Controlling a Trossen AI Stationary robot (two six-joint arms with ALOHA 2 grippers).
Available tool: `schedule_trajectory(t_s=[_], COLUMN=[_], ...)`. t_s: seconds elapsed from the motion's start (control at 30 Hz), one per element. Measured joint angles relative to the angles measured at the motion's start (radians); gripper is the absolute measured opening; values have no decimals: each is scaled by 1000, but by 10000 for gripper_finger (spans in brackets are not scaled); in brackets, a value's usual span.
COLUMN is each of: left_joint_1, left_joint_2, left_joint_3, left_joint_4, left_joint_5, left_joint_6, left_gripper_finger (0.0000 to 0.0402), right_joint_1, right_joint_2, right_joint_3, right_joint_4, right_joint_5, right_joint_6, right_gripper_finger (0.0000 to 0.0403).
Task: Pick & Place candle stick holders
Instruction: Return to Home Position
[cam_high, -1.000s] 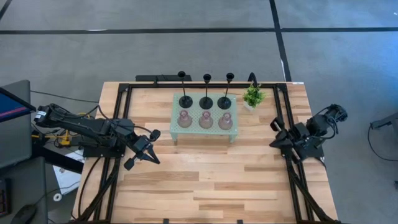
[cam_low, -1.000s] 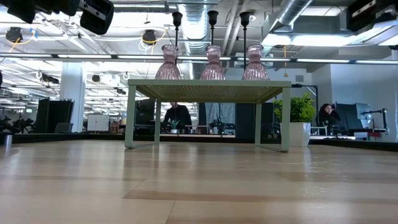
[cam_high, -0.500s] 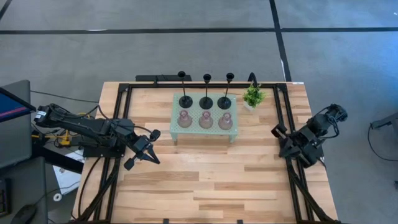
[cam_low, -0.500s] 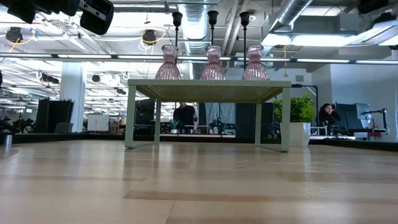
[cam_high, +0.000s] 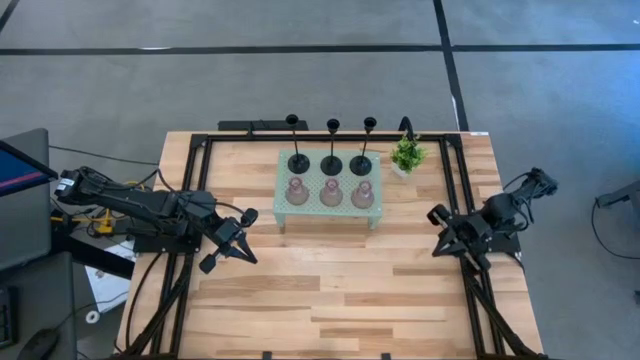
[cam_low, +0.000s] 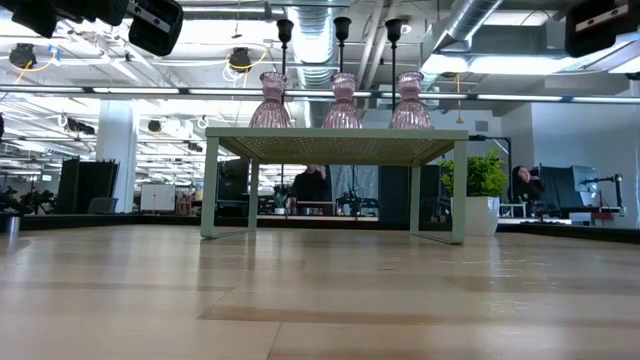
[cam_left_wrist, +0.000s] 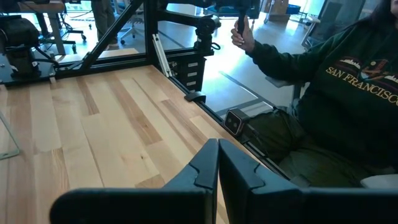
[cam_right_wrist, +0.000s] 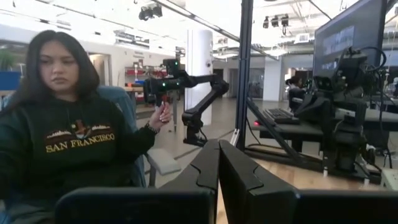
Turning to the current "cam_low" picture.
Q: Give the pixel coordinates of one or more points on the silver ventilation duct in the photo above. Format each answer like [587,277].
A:
[467,17]
[312,50]

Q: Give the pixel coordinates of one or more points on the green perforated metal shelf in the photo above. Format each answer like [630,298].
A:
[340,133]

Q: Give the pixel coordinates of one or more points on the green plant white pot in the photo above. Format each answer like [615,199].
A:
[480,175]

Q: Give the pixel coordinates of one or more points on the black curved pole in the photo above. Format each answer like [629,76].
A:
[481,137]

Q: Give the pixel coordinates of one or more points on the black background robot arm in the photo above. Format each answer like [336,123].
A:
[35,200]
[356,202]

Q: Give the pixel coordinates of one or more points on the black cabinet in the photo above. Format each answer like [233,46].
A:
[82,185]

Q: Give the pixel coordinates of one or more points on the black aluminium table frame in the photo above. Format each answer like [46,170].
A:
[575,232]

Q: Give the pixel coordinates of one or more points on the black monitor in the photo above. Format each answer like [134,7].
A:
[560,192]

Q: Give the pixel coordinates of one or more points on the person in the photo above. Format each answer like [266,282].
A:
[525,180]
[310,187]

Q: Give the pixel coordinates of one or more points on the pink ribbed glass candle holder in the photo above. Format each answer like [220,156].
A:
[270,112]
[342,112]
[411,112]

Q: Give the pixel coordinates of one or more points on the silver metal post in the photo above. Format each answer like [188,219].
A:
[13,227]

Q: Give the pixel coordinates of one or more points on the tall black metal candlestick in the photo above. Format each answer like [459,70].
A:
[394,29]
[342,27]
[285,30]

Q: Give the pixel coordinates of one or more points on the yellow hanging pendant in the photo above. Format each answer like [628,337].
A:
[459,120]

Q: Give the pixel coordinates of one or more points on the black ceiling-mounted device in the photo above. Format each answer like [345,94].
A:
[22,54]
[240,59]

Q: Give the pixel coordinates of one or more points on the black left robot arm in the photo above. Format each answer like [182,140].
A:
[35,15]

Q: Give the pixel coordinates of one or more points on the white cabinet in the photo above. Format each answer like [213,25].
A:
[157,197]

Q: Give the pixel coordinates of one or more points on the red box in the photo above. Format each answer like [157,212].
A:
[602,216]

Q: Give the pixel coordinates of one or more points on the grey office chair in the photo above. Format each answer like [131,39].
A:
[102,205]

